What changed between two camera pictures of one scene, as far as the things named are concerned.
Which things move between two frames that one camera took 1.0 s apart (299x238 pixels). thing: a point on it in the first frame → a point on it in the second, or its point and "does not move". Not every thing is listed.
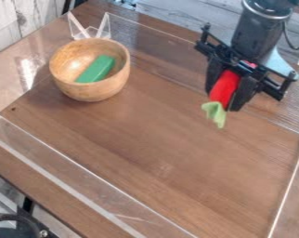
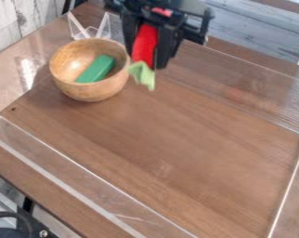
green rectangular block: (98, 70) does not move
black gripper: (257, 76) → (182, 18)
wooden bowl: (91, 68) does not move
